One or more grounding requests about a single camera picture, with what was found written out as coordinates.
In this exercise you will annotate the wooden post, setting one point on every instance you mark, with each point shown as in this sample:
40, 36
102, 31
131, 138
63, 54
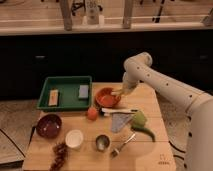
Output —
66, 14
127, 15

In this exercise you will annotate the wooden post right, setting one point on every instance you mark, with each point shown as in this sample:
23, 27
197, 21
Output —
127, 15

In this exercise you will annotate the small metal cup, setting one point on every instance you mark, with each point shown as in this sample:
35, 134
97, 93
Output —
102, 142

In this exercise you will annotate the wooden post left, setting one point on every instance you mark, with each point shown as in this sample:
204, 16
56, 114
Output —
66, 14

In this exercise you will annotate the dark red bowl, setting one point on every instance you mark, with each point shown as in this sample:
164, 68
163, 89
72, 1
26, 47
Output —
49, 126

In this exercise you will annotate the red orange bowl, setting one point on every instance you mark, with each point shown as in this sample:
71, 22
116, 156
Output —
105, 99

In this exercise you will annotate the green plastic tray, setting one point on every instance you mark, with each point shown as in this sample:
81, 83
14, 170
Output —
68, 88

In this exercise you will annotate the white cup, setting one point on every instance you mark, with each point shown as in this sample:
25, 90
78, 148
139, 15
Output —
74, 139

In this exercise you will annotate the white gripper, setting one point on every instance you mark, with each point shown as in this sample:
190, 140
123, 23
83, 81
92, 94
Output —
129, 84

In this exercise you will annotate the wooden block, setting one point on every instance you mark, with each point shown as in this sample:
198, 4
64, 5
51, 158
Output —
53, 97

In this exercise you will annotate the green toy pepper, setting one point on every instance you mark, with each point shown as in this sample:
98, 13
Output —
138, 123

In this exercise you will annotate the blue grey cloth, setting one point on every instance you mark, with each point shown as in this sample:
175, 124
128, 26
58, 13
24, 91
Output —
119, 121

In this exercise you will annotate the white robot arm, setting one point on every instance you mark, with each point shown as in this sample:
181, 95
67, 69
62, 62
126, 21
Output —
196, 103

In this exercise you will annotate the grey blue sponge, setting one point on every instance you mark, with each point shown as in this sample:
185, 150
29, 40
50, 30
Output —
83, 91

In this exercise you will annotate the metal fork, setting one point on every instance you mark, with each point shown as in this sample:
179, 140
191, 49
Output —
115, 152

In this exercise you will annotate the white knife black handle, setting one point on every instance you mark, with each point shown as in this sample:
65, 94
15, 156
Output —
122, 111

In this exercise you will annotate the orange tomato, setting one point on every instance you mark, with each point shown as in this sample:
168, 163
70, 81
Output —
92, 113

